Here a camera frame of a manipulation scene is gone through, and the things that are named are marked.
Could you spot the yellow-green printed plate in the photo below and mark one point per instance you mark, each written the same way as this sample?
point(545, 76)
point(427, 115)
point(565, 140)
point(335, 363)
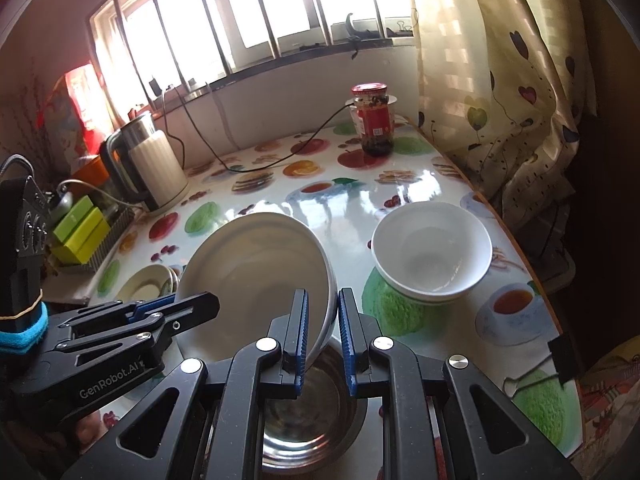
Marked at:
point(142, 287)

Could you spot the black binder clip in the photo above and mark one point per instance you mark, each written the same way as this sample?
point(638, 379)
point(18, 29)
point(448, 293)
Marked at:
point(562, 360)

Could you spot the red label glass jar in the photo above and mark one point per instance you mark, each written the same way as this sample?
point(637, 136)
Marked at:
point(375, 122)

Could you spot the barred window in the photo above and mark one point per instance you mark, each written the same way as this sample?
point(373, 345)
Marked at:
point(225, 10)

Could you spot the red printed bag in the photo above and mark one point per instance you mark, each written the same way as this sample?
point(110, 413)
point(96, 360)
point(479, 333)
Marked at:
point(75, 105)

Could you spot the stainless steel bowl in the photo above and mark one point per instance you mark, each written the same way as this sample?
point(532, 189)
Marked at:
point(310, 425)

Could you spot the heart printed curtain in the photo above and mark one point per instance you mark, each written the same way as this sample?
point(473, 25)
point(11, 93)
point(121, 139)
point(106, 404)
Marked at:
point(500, 85)

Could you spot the white blue-striped bowl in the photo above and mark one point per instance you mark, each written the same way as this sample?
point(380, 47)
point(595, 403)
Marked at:
point(430, 250)
point(250, 270)

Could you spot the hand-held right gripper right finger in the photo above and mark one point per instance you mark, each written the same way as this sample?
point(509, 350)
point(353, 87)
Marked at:
point(346, 345)

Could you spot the dried branches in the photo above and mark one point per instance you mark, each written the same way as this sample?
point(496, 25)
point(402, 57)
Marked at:
point(27, 115)

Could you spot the white electric kettle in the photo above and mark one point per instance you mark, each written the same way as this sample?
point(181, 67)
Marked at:
point(155, 170)

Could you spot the black windowsill object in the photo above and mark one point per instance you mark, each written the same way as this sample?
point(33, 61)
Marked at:
point(352, 32)

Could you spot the pale side shelf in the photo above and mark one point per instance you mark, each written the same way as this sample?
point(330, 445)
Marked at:
point(65, 286)

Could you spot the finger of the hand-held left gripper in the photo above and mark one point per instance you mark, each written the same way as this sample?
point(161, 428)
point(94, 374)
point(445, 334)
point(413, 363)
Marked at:
point(195, 307)
point(150, 306)

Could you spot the floral cloth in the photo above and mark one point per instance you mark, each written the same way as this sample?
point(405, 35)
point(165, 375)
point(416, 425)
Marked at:
point(605, 410)

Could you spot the small grey gadget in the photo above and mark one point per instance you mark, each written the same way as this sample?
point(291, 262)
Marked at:
point(62, 203)

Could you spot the orange box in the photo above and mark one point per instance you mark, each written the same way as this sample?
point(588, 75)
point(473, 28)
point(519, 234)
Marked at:
point(92, 172)

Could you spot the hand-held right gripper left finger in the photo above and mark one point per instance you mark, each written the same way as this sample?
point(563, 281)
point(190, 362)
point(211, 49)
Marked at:
point(301, 340)

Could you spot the person's left hand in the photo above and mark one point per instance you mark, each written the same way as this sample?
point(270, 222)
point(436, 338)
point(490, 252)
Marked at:
point(95, 430)

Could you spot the small white container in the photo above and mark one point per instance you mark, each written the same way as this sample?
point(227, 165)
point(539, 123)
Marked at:
point(355, 120)

